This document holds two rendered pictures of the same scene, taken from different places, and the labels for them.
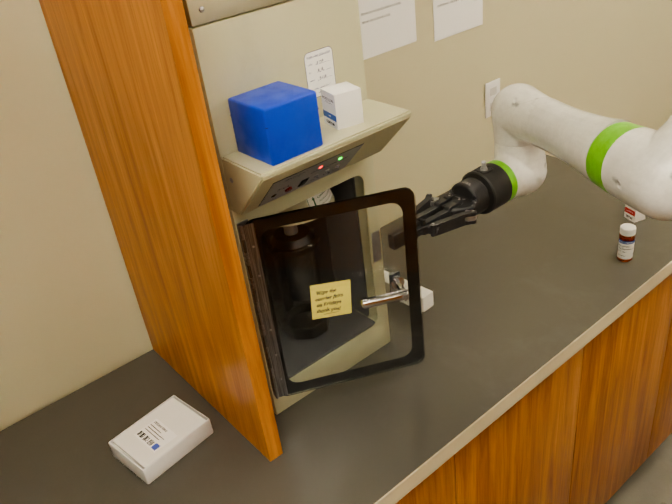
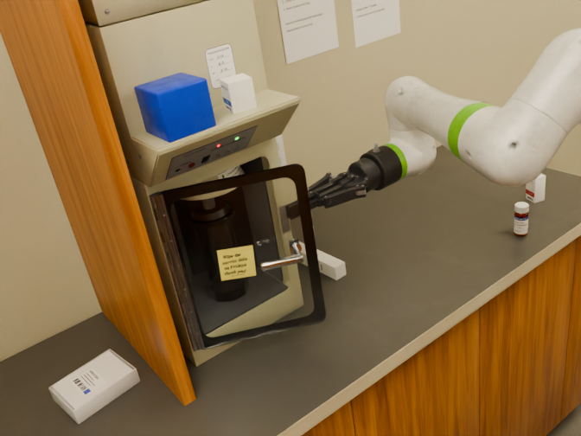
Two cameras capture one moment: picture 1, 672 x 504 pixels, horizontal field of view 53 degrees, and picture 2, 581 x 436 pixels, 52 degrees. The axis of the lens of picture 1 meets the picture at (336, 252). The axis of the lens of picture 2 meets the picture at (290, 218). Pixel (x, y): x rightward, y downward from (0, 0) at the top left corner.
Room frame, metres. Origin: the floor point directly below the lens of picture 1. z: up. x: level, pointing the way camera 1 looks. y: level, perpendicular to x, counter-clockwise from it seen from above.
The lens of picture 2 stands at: (-0.05, -0.17, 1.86)
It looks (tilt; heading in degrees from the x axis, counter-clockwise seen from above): 28 degrees down; 3
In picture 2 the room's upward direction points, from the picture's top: 9 degrees counter-clockwise
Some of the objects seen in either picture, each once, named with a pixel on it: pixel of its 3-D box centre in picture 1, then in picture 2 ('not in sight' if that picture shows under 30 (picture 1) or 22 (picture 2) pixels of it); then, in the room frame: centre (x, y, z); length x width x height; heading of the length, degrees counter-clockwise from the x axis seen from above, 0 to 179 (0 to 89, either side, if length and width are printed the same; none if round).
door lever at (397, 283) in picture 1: (383, 293); (282, 258); (1.02, -0.08, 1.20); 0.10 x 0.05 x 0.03; 99
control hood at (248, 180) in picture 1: (323, 160); (223, 140); (1.06, 0.00, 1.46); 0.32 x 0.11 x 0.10; 126
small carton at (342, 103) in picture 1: (342, 105); (238, 92); (1.09, -0.04, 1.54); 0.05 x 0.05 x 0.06; 24
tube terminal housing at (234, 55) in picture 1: (274, 200); (194, 179); (1.21, 0.11, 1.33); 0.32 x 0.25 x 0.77; 126
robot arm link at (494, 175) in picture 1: (484, 187); (378, 167); (1.22, -0.32, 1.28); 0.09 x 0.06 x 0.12; 36
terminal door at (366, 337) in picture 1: (342, 298); (246, 262); (1.04, 0.00, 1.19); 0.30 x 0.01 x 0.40; 99
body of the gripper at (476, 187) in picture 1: (460, 202); (354, 180); (1.18, -0.26, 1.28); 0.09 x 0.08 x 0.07; 126
